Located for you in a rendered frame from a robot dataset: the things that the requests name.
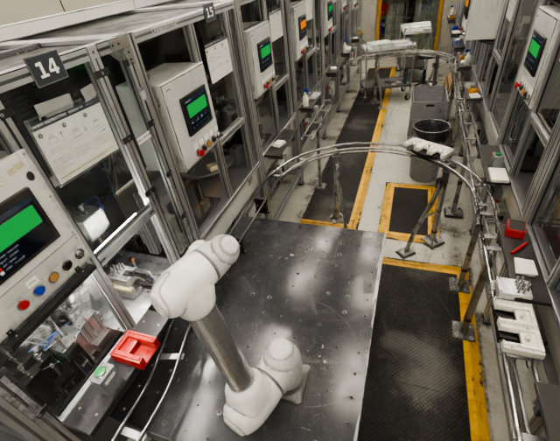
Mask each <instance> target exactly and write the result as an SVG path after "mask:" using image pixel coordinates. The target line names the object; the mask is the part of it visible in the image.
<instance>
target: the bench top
mask: <svg viewBox="0 0 560 441"><path fill-rule="evenodd" d="M300 227H301V228H300ZM385 241H386V233H379V232H372V231H364V230H357V229H349V228H342V227H328V226H319V225H313V224H305V223H298V222H290V221H283V220H269V219H262V218H255V220H254V221H253V223H252V225H251V226H250V228H249V229H248V232H247V233H246V234H245V236H244V241H243V244H244V248H245V250H247V251H248V252H247V254H241V253H239V256H238V258H237V260H236V261H235V262H234V263H233V264H232V265H231V266H230V268H229V269H228V271H227V272H226V273H225V274H224V276H223V277H222V279H221V280H220V282H219V283H218V285H217V286H214V287H215V296H216V299H215V304H216V305H217V307H218V309H219V311H220V314H221V315H222V317H223V318H224V320H225V322H226V324H227V326H228V328H229V330H230V332H231V333H232V335H233V336H234V339H235V341H236V343H237V345H238V346H239V348H240V349H241V352H242V354H243V355H244V357H245V359H246V361H247V363H248V364H249V366H250V367H252V368H256V366H257V364H258V362H259V360H260V359H261V357H262V355H263V351H264V349H265V347H266V346H267V345H268V344H269V343H270V342H271V341H272V340H274V339H277V338H284V339H287V340H289V341H290V342H292V343H293V344H294V345H296V347H297V348H298V350H299V352H300V354H301V357H302V362H303V365H309V366H310V367H311V371H310V373H309V374H308V376H307V379H306V383H305V386H304V392H303V395H302V403H301V404H300V405H296V404H295V403H294V402H290V401H287V400H284V399H280V401H279V403H278V404H277V406H276V407H275V408H274V410H273V411H272V413H271V414H270V415H269V417H268V418H267V419H266V421H265V422H264V423H263V424H262V426H260V427H259V428H258V429H257V430H256V431H254V432H252V433H251V434H249V435H247V436H246V435H245V436H239V435H238V434H237V433H236V432H234V431H233V430H232V429H231V428H230V427H229V426H228V425H227V424H226V423H225V422H224V416H223V409H224V405H225V404H226V395H225V386H226V381H225V380H224V378H223V376H222V375H221V373H220V371H219V369H218V368H217V367H216V365H215V364H214V361H213V360H212V358H211V356H210V355H209V353H208V352H207V350H206V349H205V348H204V346H203V345H202V343H201V341H200V339H199V337H198V336H197V334H196V332H195V331H194V330H193V328H192V327H191V328H190V331H189V333H188V336H187V339H186V342H185V346H184V349H183V352H182V354H185V355H184V358H183V360H180V361H179V364H178V368H177V371H176V374H175V375H174V378H173V380H172V383H171V386H170V388H169V390H168V392H167V395H166V397H165V399H164V400H163V402H162V404H161V406H160V408H159V410H158V411H157V414H156V415H155V416H154V418H153V420H152V422H151V423H150V426H149V428H148V429H147V431H146V433H149V434H151V435H153V436H156V437H158V438H162V439H164V440H167V441H358V435H359V428H360V422H361V410H362V404H363V397H364V391H365V385H366V378H367V371H368V360H369V353H370V347H371V341H372V334H373V328H374V322H375V310H376V304H377V298H378V290H379V284H380V278H381V272H382V260H383V254H384V247H385ZM342 242H344V244H342ZM306 249H308V250H306ZM297 272H299V274H297ZM188 326H189V321H187V320H185V319H182V318H181V317H177V318H175V320H174V322H173V325H172V327H171V330H170V332H169V335H168V337H167V340H166V342H165V344H164V349H163V351H162V354H179V351H180V348H181V346H182V342H183V339H184V337H185V334H186V330H187V327H188ZM167 330H168V329H167ZM167 330H166V332H167ZM166 332H165V333H164V335H163V337H162V338H161V340H160V341H159V342H160V344H161V345H162V343H163V340H164V338H165V334H166ZM161 345H160V346H159V348H158V349H157V351H156V352H155V353H154V355H153V356H152V358H151V359H150V361H149V363H148V364H147V366H146V368H145V369H144V370H142V369H140V371H139V372H138V374H137V375H136V377H135V379H134V380H133V382H132V383H131V384H130V385H129V388H128V389H127V391H126V392H125V394H124V395H123V397H122V399H121V400H120V402H119V403H118V404H117V405H116V407H115V409H114V410H113V412H112V413H111V415H110V416H109V418H110V419H113V420H114V421H117V422H118V423H122V422H123V420H124V418H125V417H126V416H127V415H128V413H129V412H130V409H131V408H132V406H133V405H134V403H135V401H136V400H137V398H138V397H139V395H140V394H141V392H142V390H143V388H144V386H145V384H146V382H147V380H148V378H149V376H150V374H151V370H152V369H153V366H154V364H155V361H156V358H157V355H158V353H159V350H160V347H161ZM176 361H177V360H159V361H158V364H157V367H156V370H155V372H154V375H153V376H152V378H151V380H150V384H149V386H148V388H147V389H146V390H145V392H144V394H143V396H142V398H141V400H140V401H139V403H138V405H137V406H136V408H135V409H134V411H133V412H132V414H131V416H130V417H129V419H128V421H127V423H126V424H125V425H128V426H130V427H132V428H135V429H138V430H140V431H143V429H144V427H145V425H146V424H147V422H148V421H149V419H150V417H151V415H152V413H153V411H154V410H155V408H156V407H157V405H158V403H159V401H160V399H161V397H162V395H163V393H164V392H165V389H166V387H167V385H168V382H169V380H170V378H171V376H172V372H173V369H174V367H175V364H176Z"/></svg>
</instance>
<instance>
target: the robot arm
mask: <svg viewBox="0 0 560 441"><path fill-rule="evenodd" d="M239 253H240V245H239V244H238V241H237V240H236V239H235V238H234V237H233V236H232V235H229V234H220V235H217V236H215V237H214V238H213V239H212V240H211V241H203V240H197V241H195V242H194V243H193V244H192V245H191V246H190V247H189V249H188V250H187V252H186V254H185V255H184V256H183V257H181V258H180V259H179V260H177V261H176V262H175V263H174V264H173V265H172V266H171V267H169V268H168V269H167V270H166V271H165V272H164V273H163V274H158V275H154V274H151V270H150V269H134V270H125V271H124V272H123V273H122V274H123V275H125V276H129V277H134V276H136V277H141V278H143V279H144V280H145V281H142V279H137V280H136V281H135V282H134V284H138V287H140V286H142V288H143V289H147V290H150V301H151V303H152V305H153V307H154V308H155V309H156V311H157V312H158V313H159V314H160V315H162V316H163V317H166V318H168V319H174V318H177V317H181V318H182V319H185V320H187V321H189V323H190V325H191V326H192V329H193V330H194V331H195V332H196V334H197V336H198V337H199V340H200V341H201V343H202V345H203V346H204V348H205V349H206V350H207V352H208V353H209V355H210V356H211V358H212V360H213V362H214V364H215V365H216V367H217V368H218V369H219V371H220V373H221V375H222V376H223V378H224V380H225V381H226V386H225V395H226V404H225V405H224V409H223V416H224V422H225V423H226V424H227V425H228V426H229V427H230V428H231V429H232V430H233V431H234V432H236V433H237V434H238V435H239V436H245V435H246V436H247V435H249V434H251V433H252V432H254V431H256V430H257V429H258V428H259V427H260V426H262V424H263V423H264V422H265V421H266V419H267V418H268V417H269V416H270V414H271V413H272V411H273V410H274V408H275V407H276V406H277V404H278V403H279V401H280V399H284V400H287V401H290V402H293V403H295V404H296V405H300V404H301V403H302V395H303V392H304V388H305V383H306V379H307V376H308V374H309V373H310V371H311V367H310V366H309V365H303V362H302V357H301V354H300V352H299V350H298V348H297V347H296V345H294V344H293V343H292V342H290V341H289V340H287V339H284V338H277V339H273V340H272V341H271V342H270V343H269V344H268V345H267V346H266V347H265V349H264V351H263V355H262V357H261V359H260V360H259V362H258V364H257V366H256V368H254V367H250V366H249V364H248V363H247V361H246V359H245V357H244V355H243V354H242V351H241V349H240V348H239V346H238V345H237V343H236V341H235V338H234V336H233V335H232V333H231V332H230V330H229V328H228V325H227V324H226V322H225V320H224V318H223V317H222V315H221V313H220V311H219V309H218V307H217V305H216V304H215V299H216V296H215V287H214V285H215V284H216V283H217V282H218V281H219V280H220V279H221V278H222V277H223V276H224V274H225V273H226V272H227V271H228V269H229V268H230V266H231V265H232V264H233V263H234V262H235V261H236V260H237V258H238V256H239ZM141 281H142V282H141ZM144 286H145V287H144Z"/></svg>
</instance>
